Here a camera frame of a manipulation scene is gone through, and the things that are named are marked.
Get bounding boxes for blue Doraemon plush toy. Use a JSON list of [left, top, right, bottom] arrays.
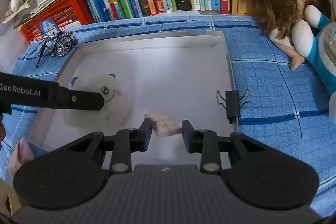
[[291, 5, 336, 121]]

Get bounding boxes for white cardboard tray box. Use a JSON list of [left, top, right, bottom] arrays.
[[29, 31, 238, 151]]

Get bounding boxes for person's left hand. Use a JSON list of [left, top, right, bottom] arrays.
[[0, 123, 6, 141]]

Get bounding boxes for pink white squishy block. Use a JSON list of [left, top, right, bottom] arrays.
[[145, 112, 182, 138]]

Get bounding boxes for pink cloth piece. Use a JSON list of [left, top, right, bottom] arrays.
[[7, 137, 35, 179]]

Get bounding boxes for white fluffy plush toy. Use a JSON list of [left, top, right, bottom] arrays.
[[63, 73, 131, 128]]

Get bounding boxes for black binder clip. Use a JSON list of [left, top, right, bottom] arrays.
[[216, 90, 251, 124]]

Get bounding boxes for miniature black bicycle model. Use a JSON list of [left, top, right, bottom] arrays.
[[35, 31, 77, 68]]

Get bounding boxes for small black box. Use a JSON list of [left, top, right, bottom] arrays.
[[175, 0, 193, 11]]

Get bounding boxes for blue checked tablecloth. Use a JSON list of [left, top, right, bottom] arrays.
[[0, 13, 336, 219]]

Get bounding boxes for red plastic crate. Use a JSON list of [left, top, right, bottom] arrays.
[[17, 0, 94, 43]]

